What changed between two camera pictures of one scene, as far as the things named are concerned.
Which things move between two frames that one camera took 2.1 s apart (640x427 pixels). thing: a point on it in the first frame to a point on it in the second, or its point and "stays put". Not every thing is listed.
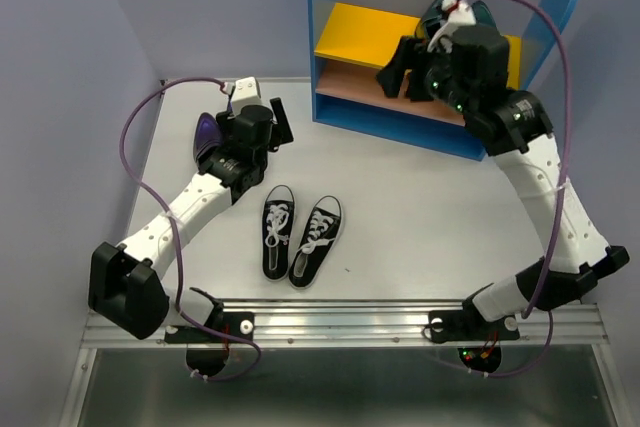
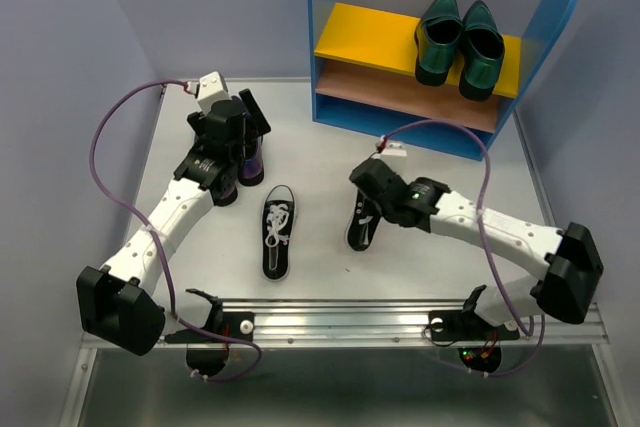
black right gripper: [407, 56] to [391, 172]
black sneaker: [277, 228] stays put
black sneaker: [319, 237] to [364, 223]
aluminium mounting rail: [366, 323] stays put
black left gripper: [279, 132] to [259, 122]
